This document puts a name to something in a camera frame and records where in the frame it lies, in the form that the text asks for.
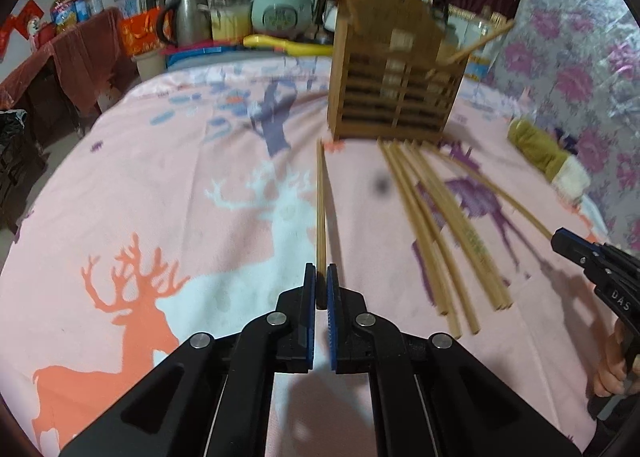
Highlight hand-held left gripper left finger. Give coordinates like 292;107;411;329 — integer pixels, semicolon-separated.
59;262;318;457

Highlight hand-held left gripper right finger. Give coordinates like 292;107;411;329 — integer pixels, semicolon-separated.
326;263;583;457

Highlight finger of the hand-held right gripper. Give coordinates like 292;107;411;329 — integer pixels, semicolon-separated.
551;228;608;283

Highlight bunch of wooden chopsticks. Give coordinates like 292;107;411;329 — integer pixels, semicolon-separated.
377;137;514;339

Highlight wooden slatted chopstick holder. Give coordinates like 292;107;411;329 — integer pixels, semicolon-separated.
327;0;468;143

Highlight person's right hand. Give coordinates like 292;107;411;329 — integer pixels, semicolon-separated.
594;319;638;398

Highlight pink deer printed tablecloth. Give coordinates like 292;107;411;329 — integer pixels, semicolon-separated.
0;54;626;457

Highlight clear oil bottle yellow label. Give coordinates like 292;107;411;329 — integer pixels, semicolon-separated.
452;12;502;81

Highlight yellow plastic utensil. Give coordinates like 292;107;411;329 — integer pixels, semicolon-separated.
243;34;334;57

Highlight mint white rice cooker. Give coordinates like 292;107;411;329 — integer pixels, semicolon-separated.
250;0;314;38

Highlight clear plastic jug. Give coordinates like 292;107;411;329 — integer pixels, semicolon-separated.
210;4;252;43

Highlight steel electric kettle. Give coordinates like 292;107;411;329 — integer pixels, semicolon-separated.
156;0;212;49

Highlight red gift box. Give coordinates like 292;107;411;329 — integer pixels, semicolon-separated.
119;7;167;58

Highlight pile of dark clothes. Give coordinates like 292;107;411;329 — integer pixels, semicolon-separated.
0;110;47;234

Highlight red cloth covered side table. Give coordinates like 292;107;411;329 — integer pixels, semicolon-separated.
0;7;126;138

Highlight cooking oil bottle blue label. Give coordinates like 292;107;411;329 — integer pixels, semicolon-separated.
50;0;81;35

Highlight red diamond paper decoration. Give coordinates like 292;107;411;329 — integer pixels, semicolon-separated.
10;0;44;31

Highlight floral plastic wall sheet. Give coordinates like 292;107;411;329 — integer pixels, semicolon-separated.
492;0;640;258

